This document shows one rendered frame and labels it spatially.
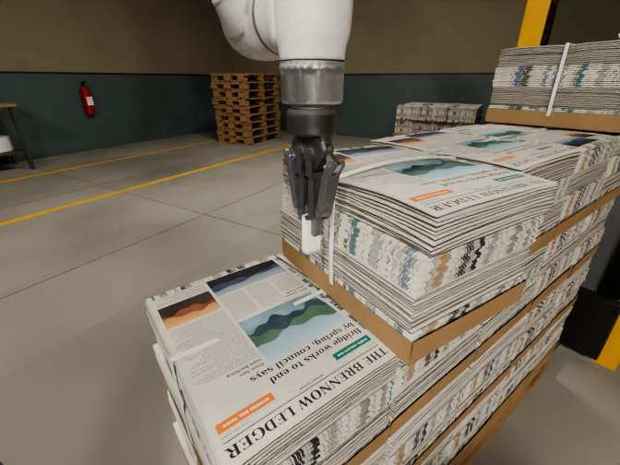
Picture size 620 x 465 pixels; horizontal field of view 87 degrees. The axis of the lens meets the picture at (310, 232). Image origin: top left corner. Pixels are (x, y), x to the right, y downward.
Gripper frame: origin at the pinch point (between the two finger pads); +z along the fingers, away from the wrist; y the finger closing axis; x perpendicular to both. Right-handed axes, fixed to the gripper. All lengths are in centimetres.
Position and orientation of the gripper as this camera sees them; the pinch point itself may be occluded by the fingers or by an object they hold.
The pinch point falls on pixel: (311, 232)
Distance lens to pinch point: 56.3
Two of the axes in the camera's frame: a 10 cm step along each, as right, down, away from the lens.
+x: -8.0, 2.5, -5.5
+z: 0.0, 9.1, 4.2
